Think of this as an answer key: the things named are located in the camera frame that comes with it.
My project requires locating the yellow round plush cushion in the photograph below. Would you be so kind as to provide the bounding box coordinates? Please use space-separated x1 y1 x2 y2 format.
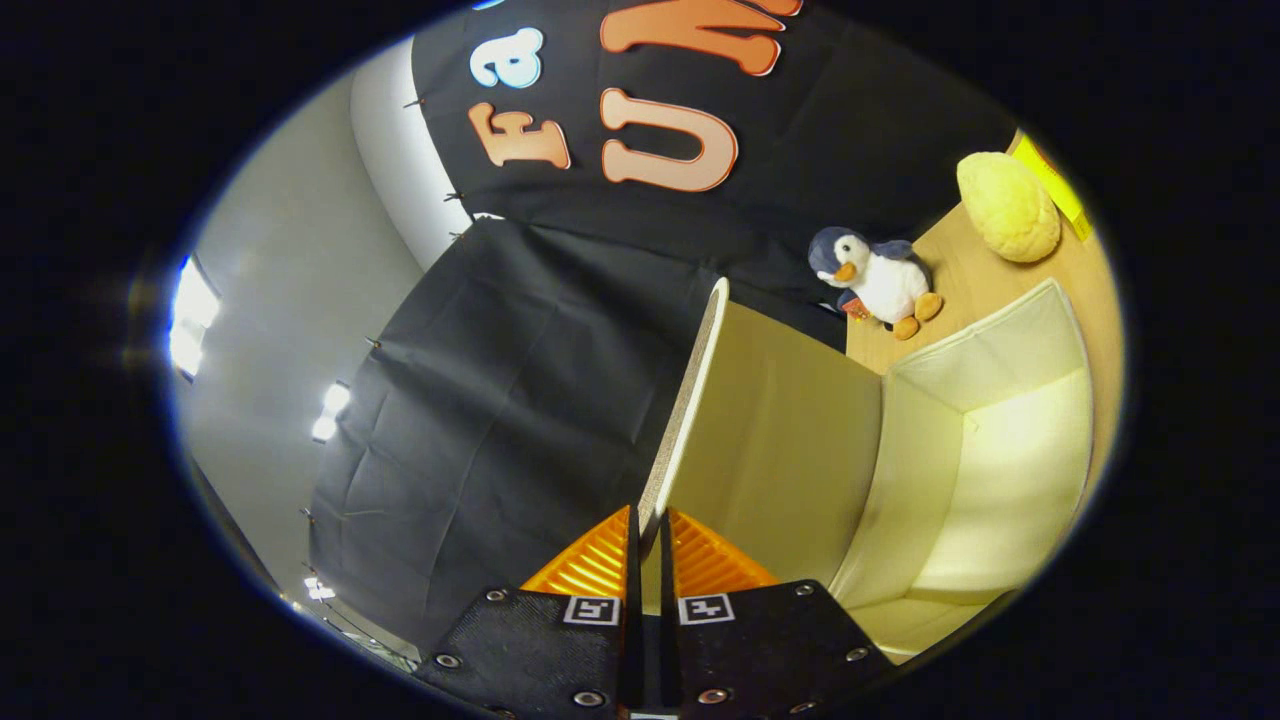
956 152 1061 263

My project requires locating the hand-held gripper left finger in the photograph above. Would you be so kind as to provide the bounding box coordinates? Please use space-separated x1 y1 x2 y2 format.
412 505 643 720

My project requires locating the penguin plush toy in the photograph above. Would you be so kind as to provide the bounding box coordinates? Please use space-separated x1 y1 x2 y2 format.
808 226 943 341

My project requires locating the beige fabric storage box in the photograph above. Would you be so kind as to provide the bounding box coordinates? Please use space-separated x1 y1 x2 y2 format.
638 278 1096 666

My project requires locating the yellow book with red circle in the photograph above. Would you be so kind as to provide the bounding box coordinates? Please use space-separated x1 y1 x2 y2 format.
1010 135 1093 241

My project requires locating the black backdrop cloth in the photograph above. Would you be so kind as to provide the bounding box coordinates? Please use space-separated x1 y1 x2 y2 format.
305 0 1021 651

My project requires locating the ceiling light panel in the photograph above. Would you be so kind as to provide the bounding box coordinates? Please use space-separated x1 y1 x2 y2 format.
168 255 223 381
310 382 353 443

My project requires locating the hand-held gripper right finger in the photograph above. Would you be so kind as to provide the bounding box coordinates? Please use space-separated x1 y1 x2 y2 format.
658 508 896 720

